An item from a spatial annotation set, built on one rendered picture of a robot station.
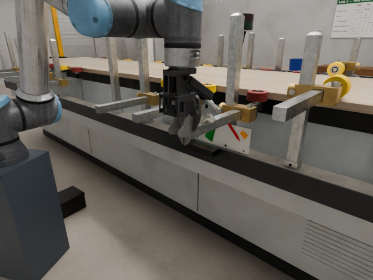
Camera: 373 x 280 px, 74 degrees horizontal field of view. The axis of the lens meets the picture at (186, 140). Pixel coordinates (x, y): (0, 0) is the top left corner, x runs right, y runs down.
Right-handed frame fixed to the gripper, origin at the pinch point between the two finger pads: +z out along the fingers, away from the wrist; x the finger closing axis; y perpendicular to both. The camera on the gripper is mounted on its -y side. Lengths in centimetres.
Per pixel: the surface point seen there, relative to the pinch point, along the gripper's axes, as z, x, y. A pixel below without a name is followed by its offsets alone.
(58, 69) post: -7, -153, -28
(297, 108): -12.7, 26.4, -7.5
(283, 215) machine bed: 47, 15, -51
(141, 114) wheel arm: -2.4, -23.5, -2.7
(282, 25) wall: -90, -298, -764
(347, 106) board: -7, 30, -47
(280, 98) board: -6.9, 7.0, -46.3
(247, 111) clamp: -4.4, 3.9, -27.3
